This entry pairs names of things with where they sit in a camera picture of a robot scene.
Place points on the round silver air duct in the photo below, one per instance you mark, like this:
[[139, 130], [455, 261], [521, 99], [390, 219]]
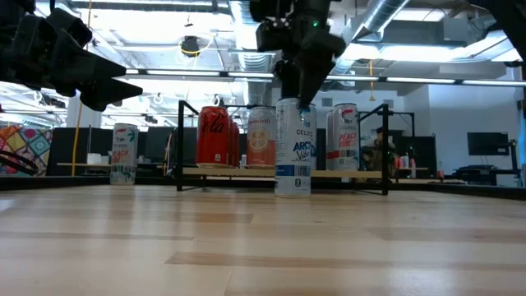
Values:
[[382, 16], [257, 61]]

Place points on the long ceiling light strip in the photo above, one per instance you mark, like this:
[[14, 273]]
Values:
[[485, 82], [185, 73]]

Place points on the black dome ceiling fixture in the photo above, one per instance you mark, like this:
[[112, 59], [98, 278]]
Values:
[[190, 45]]

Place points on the wooden shelf black metal legs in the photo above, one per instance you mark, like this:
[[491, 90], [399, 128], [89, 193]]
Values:
[[179, 144]]

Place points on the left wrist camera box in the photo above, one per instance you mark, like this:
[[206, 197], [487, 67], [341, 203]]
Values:
[[72, 26]]

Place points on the pink white Spindrift can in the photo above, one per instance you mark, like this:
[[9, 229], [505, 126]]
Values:
[[261, 140]]

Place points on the black desk equipment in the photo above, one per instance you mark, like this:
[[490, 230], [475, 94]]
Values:
[[487, 174]]

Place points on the white peach vibe can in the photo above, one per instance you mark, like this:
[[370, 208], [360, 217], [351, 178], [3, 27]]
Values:
[[124, 154]]

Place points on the white column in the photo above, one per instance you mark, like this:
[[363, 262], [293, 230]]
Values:
[[88, 119]]

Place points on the black desk partition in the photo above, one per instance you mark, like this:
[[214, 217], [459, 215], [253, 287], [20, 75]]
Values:
[[65, 144]]

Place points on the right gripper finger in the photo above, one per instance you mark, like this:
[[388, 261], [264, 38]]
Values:
[[314, 78], [287, 78]]

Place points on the colourful patterned quilt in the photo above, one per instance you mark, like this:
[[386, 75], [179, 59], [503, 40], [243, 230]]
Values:
[[29, 144]]

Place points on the person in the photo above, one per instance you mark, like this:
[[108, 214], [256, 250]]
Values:
[[378, 154]]

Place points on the black aluminium rig frame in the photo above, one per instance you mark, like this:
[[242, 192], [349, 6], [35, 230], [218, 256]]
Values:
[[61, 183], [493, 192]]

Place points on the white box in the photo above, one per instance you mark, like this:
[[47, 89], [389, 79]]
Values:
[[96, 159]]

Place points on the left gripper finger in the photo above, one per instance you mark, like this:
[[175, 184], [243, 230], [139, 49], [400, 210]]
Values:
[[107, 93], [88, 63]]

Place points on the grey rectangular duct box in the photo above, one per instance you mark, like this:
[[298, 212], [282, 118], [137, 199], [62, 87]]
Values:
[[456, 30]]

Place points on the black monitor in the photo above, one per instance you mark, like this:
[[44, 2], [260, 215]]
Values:
[[487, 144]]

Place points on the black monitor stand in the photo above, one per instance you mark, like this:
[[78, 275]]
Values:
[[513, 154]]

